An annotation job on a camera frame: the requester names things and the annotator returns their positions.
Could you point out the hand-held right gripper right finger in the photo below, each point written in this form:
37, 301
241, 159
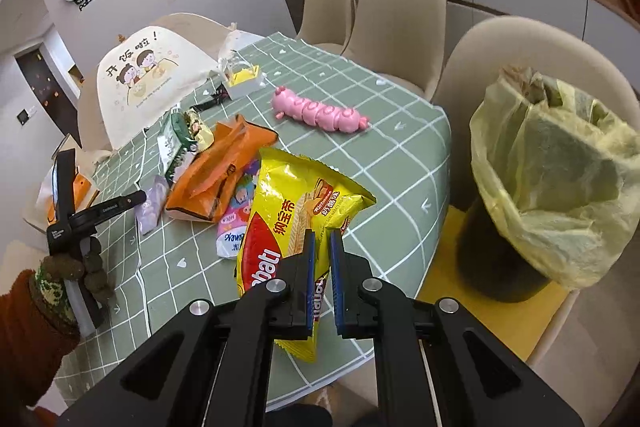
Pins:
337, 277

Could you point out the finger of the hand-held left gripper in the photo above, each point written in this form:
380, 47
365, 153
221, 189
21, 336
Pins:
115, 206
65, 182

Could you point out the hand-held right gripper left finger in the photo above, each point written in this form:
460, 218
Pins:
310, 257

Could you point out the yellow wafer packet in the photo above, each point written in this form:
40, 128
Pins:
295, 202

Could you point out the pink white snack packet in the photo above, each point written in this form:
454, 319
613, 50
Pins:
235, 217

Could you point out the orange plastic bag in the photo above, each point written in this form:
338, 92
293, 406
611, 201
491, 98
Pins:
210, 182

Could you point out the black trash bin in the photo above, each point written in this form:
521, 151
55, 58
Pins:
495, 252

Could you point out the bin with yellow-green bag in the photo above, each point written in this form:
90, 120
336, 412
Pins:
560, 167

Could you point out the person's left forearm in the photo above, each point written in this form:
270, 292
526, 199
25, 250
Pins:
25, 342

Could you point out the person's left hand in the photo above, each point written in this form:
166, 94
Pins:
55, 292

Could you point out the orange white tissue box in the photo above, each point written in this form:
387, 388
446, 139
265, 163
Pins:
85, 189

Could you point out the small purple wrapper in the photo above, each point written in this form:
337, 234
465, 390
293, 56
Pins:
152, 207

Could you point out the green white snack packet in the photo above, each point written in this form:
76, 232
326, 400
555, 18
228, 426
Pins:
175, 142

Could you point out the green checked tablecloth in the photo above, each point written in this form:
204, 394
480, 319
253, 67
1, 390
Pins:
390, 187

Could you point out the dark door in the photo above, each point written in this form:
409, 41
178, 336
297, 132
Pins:
45, 77

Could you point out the gold candy wrapper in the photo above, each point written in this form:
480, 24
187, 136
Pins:
204, 132

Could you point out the black clip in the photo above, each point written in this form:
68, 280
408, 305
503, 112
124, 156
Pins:
215, 99

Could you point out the pink caterpillar toy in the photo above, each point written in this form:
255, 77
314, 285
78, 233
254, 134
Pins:
320, 109

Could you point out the clear box yellow base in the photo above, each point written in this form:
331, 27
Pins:
242, 79

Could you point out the beige chair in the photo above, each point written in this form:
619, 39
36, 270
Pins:
400, 27
327, 7
480, 52
200, 24

